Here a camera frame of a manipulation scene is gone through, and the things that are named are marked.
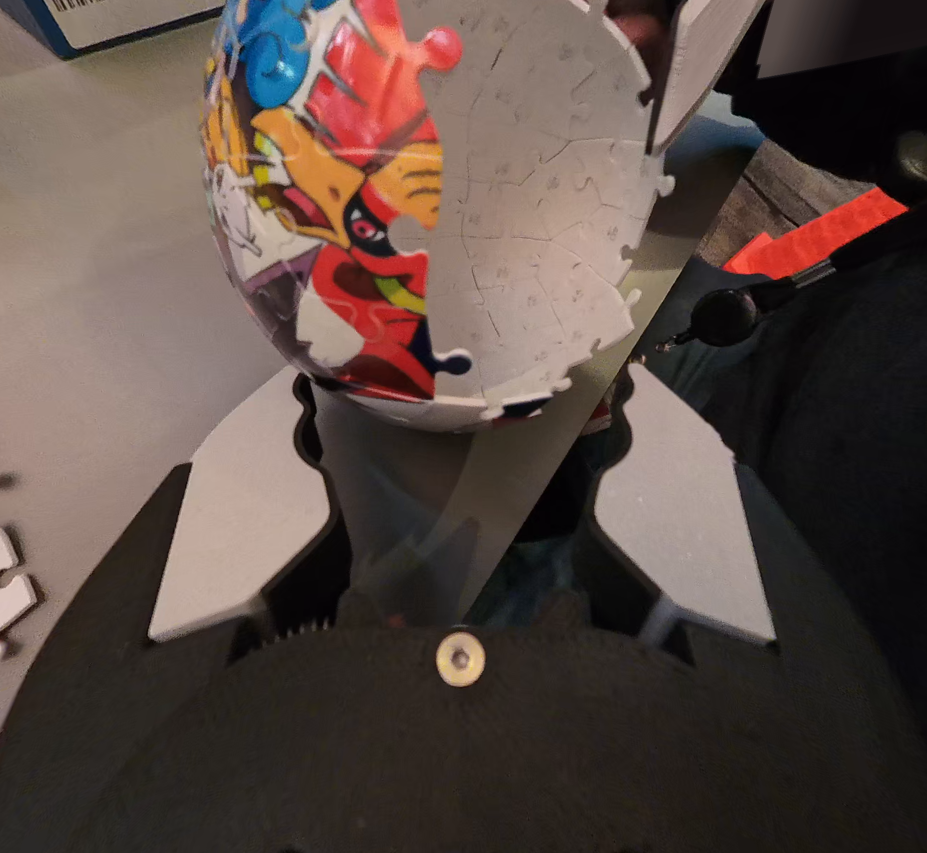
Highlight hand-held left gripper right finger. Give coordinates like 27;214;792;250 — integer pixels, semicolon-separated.
579;361;779;649

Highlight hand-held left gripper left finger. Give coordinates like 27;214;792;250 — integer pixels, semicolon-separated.
148;364;353;644

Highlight group of white puzzle pieces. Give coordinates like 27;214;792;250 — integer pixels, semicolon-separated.
0;526;39;660

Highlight colourful puzzle ball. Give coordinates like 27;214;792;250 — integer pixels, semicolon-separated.
199;0;678;434

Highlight person's blue jeans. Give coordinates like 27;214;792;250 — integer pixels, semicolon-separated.
463;538;584;629

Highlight red plastic part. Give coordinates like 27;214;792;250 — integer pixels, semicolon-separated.
720;187;910;282

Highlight black lanyard strap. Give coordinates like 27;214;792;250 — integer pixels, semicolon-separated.
753;205;927;298

